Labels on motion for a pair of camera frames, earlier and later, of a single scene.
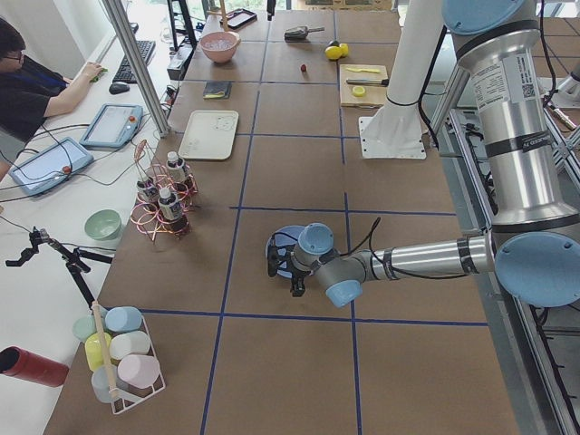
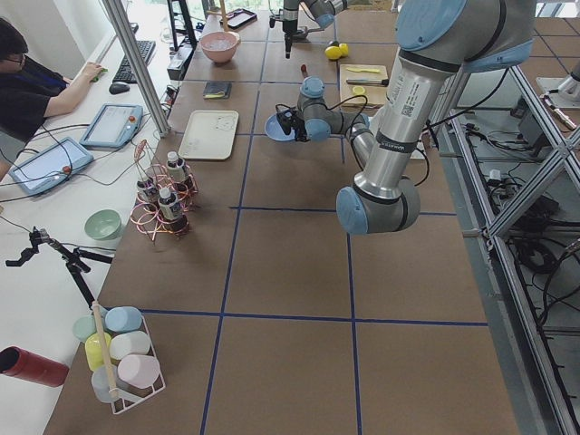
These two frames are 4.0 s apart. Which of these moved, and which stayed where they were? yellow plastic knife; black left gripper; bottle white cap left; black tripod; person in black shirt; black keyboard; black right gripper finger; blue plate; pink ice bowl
Moved: black left gripper; black right gripper finger; blue plate
Stayed: black keyboard; bottle white cap left; pink ice bowl; person in black shirt; black tripod; yellow plastic knife
